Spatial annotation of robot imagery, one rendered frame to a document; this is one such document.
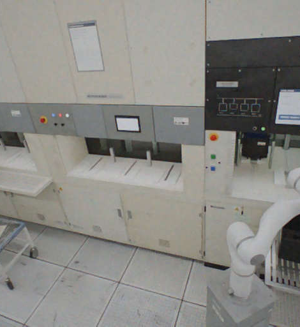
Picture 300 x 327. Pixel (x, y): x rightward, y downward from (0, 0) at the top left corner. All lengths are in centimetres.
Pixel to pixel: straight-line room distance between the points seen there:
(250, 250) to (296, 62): 102
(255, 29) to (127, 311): 223
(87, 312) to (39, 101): 182
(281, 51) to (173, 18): 63
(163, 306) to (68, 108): 181
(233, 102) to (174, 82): 39
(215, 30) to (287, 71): 46
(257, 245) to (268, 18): 114
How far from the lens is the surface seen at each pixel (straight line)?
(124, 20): 186
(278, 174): 237
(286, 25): 169
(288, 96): 176
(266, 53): 170
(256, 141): 244
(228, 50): 171
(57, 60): 219
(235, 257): 148
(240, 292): 162
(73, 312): 265
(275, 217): 134
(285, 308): 262
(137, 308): 253
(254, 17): 168
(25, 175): 302
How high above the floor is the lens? 215
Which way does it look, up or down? 31 degrees down
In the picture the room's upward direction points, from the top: 7 degrees counter-clockwise
